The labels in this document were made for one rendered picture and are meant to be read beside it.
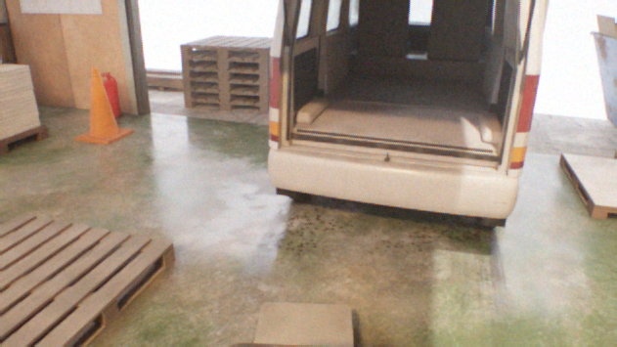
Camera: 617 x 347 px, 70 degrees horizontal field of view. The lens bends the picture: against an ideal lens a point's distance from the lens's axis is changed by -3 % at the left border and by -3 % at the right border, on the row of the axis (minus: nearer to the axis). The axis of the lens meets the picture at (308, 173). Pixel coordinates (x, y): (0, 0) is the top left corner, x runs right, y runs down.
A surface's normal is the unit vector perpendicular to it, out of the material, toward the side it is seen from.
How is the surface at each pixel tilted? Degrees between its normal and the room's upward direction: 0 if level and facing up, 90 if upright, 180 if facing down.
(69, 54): 90
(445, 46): 93
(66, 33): 90
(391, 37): 93
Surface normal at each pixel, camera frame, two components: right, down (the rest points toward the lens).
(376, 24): -0.29, 0.42
